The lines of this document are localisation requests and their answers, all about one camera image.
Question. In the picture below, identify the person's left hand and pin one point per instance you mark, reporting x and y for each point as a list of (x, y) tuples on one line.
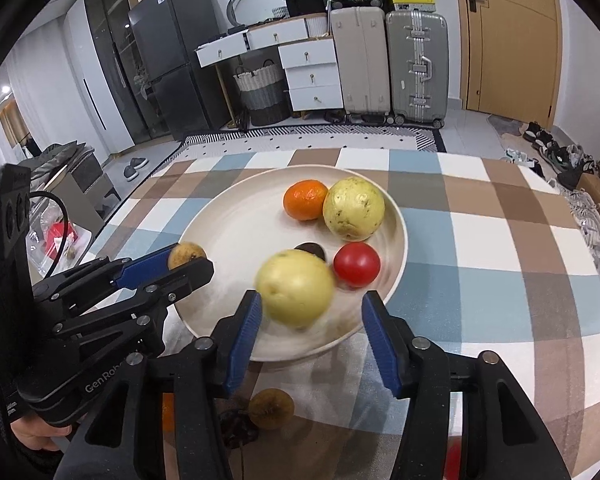
[(35, 435)]

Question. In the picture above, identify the large pale yellow fruit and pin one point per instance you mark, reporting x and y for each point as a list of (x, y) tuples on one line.
[(355, 207)]

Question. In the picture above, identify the black and white striped rug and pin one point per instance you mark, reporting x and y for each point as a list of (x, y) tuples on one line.
[(330, 135)]

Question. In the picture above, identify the red tomato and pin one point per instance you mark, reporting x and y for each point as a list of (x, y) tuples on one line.
[(357, 265), (452, 460)]

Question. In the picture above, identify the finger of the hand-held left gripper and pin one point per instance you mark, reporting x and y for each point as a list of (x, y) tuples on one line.
[(145, 267), (195, 272)]

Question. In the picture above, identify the dark purple plum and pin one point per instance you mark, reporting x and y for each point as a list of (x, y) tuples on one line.
[(311, 250)]

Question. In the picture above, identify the clear bag with red item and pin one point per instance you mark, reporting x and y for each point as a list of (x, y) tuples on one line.
[(55, 235)]

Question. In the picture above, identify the black storage box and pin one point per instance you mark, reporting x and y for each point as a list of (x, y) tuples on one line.
[(305, 5)]

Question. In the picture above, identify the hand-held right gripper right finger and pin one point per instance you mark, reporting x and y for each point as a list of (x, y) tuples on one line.
[(385, 350)]

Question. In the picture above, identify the grey clothes pile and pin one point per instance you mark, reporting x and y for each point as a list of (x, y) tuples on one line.
[(55, 160)]

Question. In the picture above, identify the orange mandarin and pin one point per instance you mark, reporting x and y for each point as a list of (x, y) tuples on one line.
[(305, 200), (167, 412)]

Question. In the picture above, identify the cream round plate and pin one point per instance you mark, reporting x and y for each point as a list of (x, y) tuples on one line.
[(230, 220)]

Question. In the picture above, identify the grey slipper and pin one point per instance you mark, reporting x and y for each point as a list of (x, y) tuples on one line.
[(140, 163), (131, 171)]

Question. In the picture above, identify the checkered tablecloth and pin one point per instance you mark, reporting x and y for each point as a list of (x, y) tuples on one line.
[(480, 260)]

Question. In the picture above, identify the tan wooden door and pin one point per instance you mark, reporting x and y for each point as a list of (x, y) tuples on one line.
[(510, 35)]

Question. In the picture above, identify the scattered group of sneakers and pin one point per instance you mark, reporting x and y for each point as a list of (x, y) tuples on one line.
[(555, 160)]

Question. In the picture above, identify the silver suitcase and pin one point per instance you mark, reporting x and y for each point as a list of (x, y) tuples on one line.
[(405, 85)]

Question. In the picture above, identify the dark glass cabinet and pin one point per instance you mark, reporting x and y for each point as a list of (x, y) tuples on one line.
[(110, 60)]

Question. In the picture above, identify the small brown round fruit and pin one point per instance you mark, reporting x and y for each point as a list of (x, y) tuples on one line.
[(184, 254), (272, 407)]

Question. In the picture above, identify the green-yellow orange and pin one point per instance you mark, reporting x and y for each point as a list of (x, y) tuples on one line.
[(295, 287)]

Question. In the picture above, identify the curved metal tube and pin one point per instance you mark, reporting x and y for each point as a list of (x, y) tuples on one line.
[(235, 0)]

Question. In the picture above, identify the white wardrobe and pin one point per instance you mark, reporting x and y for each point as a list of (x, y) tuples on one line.
[(80, 60)]

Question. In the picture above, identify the beige suitcase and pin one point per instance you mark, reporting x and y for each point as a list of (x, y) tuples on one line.
[(360, 60)]

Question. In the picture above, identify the small white basket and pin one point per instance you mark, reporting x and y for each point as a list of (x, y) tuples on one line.
[(279, 12)]

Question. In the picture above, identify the dark grey refrigerator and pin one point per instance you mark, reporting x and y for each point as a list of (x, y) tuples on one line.
[(170, 35)]

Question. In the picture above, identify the yellow shoe box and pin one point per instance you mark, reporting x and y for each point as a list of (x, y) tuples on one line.
[(410, 1)]

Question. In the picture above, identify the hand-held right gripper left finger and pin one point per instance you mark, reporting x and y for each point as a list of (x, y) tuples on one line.
[(242, 345)]

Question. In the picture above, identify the grey doormat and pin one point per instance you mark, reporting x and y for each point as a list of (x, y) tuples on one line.
[(505, 125)]

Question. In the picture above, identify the white drawer desk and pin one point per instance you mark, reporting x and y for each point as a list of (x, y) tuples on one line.
[(312, 95)]

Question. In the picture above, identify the brown cardboard box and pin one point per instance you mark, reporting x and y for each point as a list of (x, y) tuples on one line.
[(591, 189)]

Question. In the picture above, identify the woven laundry basket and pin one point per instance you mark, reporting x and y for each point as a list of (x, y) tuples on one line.
[(260, 90)]

